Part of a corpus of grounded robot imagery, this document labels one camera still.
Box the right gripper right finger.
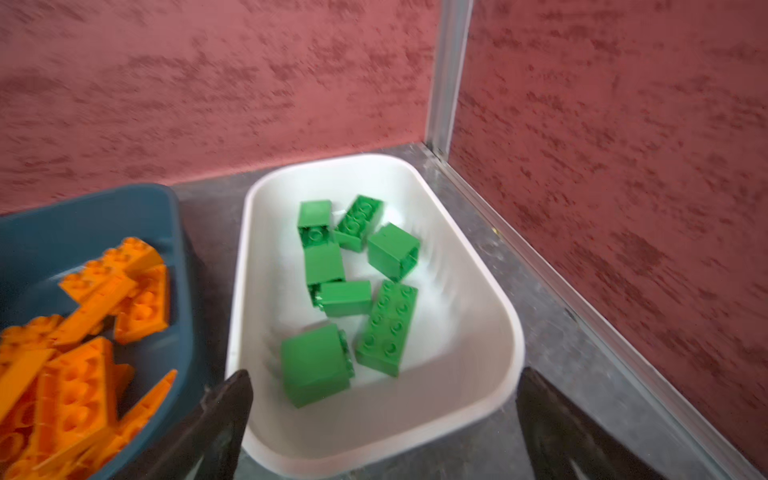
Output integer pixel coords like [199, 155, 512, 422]
[516, 367, 664, 479]

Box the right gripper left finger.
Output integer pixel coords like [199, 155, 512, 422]
[115, 369, 253, 479]

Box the orange small lego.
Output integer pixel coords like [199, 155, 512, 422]
[68, 370, 177, 479]

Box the green long lego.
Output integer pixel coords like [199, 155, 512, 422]
[354, 280, 418, 377]

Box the white plastic bin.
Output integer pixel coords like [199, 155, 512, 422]
[226, 154, 525, 479]

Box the teal plastic bin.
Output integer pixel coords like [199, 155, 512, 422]
[1, 184, 209, 479]

